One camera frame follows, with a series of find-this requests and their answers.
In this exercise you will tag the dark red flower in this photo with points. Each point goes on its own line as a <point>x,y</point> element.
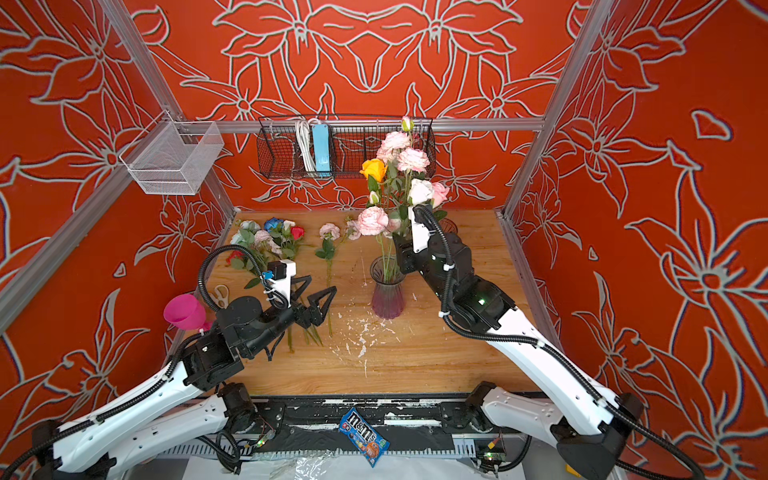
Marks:
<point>235,258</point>

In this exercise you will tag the white mesh basket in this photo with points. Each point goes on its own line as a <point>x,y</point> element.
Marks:
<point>169,157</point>

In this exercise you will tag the pink plastic goblet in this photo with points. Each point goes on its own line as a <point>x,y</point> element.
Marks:
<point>186,312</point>

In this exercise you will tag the black wire basket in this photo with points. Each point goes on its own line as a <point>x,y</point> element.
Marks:
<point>285,144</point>

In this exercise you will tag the blue candy bag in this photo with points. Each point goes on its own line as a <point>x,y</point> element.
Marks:
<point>363,436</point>

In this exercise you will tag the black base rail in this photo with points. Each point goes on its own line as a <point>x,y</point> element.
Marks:
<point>420,424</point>

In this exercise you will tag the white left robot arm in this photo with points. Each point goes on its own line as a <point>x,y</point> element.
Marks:
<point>192,395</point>

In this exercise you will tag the pink rose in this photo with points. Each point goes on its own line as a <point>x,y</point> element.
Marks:
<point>440,194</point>

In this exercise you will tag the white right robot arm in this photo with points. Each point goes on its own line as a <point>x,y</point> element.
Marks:
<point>586,422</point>

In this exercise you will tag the white cream rose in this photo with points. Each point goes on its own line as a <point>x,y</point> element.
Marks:
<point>421,192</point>

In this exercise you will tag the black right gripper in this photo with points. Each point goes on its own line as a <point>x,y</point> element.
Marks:
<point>409,256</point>

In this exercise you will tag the light blue box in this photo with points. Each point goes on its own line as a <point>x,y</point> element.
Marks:
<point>321,143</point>

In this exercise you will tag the beige handled scissors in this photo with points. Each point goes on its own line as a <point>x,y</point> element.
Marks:
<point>220,295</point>

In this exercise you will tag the purple glass vase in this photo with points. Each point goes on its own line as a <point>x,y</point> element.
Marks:
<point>388,300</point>

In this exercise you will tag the blue and white flowers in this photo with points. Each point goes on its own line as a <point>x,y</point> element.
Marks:
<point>266,243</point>

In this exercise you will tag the orange yellow rose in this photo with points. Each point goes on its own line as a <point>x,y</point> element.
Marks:
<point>374,171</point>

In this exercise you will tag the large red rose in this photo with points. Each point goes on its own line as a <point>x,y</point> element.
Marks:
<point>297,232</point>

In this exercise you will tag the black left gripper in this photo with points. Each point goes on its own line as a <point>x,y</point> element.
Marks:
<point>315,315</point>

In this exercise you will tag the brown glass vase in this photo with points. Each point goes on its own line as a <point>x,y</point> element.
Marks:
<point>448,226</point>

